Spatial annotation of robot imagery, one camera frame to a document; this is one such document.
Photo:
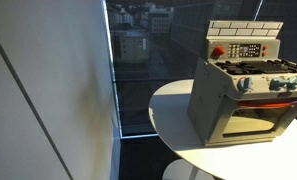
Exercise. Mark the dark ribbed griddle plate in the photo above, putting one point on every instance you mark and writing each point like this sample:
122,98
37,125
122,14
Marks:
268,66

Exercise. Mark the black keypad control panel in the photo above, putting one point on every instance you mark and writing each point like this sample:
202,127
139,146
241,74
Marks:
244,50

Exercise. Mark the dark grey burner grate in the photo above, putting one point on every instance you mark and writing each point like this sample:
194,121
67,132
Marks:
234,66
296,66

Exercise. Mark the red round timer knob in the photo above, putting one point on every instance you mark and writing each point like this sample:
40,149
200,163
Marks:
218,51

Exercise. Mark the white round table base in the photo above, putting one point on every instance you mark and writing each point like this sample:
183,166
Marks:
179,170

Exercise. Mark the white window frame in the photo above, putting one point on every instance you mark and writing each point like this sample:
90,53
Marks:
116,100

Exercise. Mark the orange round button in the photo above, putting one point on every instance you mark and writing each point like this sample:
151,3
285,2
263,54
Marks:
264,47
264,53

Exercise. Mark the white toy stove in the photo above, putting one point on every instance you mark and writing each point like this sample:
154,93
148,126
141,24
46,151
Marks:
209,100

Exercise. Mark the light blue stove knob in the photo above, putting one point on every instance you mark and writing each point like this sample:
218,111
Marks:
294,81
277,83
244,84

